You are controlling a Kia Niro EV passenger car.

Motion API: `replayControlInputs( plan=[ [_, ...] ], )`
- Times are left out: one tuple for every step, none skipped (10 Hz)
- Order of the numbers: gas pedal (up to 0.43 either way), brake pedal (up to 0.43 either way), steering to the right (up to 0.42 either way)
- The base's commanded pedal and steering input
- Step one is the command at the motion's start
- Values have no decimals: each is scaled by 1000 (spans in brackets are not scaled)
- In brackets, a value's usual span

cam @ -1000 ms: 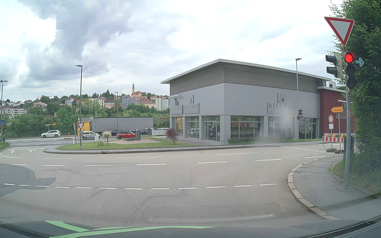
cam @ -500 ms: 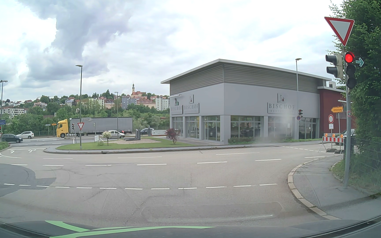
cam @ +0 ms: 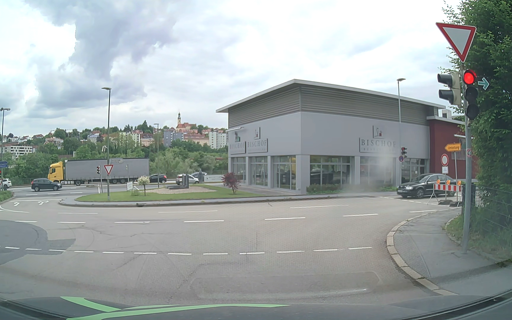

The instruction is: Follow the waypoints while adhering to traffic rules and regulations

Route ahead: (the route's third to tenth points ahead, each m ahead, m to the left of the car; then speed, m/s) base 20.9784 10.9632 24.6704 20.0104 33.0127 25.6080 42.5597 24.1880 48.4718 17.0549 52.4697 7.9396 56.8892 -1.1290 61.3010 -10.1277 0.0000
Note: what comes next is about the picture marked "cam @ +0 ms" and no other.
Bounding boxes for small red-leaved tree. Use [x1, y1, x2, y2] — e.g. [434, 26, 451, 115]
[221, 172, 241, 195]

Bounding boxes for grey commercial building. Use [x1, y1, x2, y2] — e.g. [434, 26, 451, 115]
[215, 79, 447, 195]

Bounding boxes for grey asphalt road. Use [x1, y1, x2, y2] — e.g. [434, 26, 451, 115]
[0, 182, 463, 307]

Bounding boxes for grassy traffic island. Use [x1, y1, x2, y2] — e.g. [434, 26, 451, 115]
[59, 184, 265, 208]

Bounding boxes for car's own bonnet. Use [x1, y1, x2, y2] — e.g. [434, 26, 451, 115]
[0, 276, 512, 320]

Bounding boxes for buildings on wooded hill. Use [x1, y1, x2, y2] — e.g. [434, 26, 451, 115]
[0, 112, 228, 161]

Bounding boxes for traffic light with give-way sign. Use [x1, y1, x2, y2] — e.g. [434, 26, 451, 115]
[436, 22, 490, 254]
[95, 164, 114, 194]

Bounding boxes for lorry with yellow cab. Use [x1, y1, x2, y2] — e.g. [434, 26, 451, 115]
[47, 158, 150, 186]

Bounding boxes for black car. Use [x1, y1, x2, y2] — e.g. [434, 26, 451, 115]
[396, 173, 458, 199]

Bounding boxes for band of green trees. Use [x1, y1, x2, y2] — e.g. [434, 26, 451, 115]
[0, 133, 229, 184]

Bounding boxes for dark red building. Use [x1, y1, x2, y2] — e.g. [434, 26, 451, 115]
[427, 116, 479, 180]

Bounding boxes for red and white barrier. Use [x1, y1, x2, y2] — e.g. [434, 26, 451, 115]
[428, 179, 463, 207]

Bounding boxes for grey paved pavement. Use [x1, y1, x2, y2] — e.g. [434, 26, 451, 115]
[386, 208, 512, 297]

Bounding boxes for dark hatchback car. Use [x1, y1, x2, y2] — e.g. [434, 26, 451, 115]
[31, 178, 63, 192]

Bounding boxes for grass verge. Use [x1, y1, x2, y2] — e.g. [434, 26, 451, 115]
[445, 209, 512, 263]

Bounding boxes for large green trees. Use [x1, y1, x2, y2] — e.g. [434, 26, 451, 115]
[443, 0, 512, 187]

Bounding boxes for tall lamp post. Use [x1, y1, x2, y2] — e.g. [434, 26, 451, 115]
[101, 87, 112, 201]
[153, 123, 161, 187]
[0, 107, 11, 180]
[396, 78, 406, 154]

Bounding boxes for yellow sign on post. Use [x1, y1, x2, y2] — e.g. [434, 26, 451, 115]
[444, 143, 462, 183]

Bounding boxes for wire mesh fence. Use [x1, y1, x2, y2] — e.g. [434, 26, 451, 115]
[460, 181, 512, 258]

